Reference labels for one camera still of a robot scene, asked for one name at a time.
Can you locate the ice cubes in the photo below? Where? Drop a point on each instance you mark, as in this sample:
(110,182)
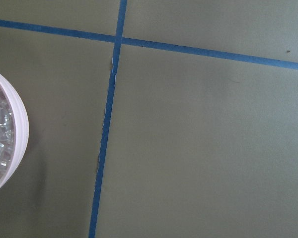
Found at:
(0,138)

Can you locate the pink bowl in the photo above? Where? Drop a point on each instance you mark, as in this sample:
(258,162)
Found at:
(21,126)

